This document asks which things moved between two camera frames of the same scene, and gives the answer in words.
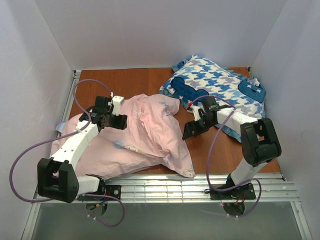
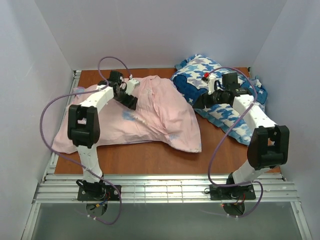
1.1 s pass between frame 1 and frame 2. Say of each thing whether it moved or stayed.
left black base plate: stayed
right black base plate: stayed
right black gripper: moved
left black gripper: moved
